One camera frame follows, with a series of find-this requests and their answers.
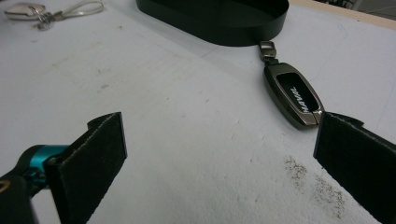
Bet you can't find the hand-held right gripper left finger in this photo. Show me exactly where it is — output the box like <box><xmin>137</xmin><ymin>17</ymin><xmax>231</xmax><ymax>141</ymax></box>
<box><xmin>43</xmin><ymin>111</ymin><xmax>128</xmax><ymax>224</ymax></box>

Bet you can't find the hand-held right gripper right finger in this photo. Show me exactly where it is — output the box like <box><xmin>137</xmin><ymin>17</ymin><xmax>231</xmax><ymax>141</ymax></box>
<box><xmin>313</xmin><ymin>111</ymin><xmax>396</xmax><ymax>224</ymax></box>

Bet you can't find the dark metal car key fob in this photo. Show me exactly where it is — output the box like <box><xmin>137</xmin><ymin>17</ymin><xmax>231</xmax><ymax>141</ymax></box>
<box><xmin>259</xmin><ymin>40</ymin><xmax>325</xmax><ymax>131</ymax></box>

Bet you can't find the black oval tray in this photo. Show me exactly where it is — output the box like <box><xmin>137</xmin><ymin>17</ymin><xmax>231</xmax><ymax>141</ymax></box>
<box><xmin>135</xmin><ymin>0</ymin><xmax>290</xmax><ymax>48</ymax></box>

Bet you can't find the silver key with cord loop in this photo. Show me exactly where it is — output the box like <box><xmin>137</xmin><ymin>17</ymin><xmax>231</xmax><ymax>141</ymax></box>
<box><xmin>4</xmin><ymin>0</ymin><xmax>105</xmax><ymax>32</ymax></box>

